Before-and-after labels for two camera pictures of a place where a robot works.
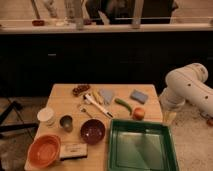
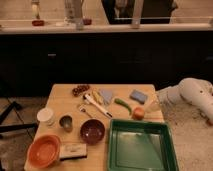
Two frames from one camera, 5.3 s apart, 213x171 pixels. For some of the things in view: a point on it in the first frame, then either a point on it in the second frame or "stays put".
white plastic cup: [47, 116] stays put
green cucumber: [122, 102] stays put
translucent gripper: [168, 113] -> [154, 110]
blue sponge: [139, 96] stays put
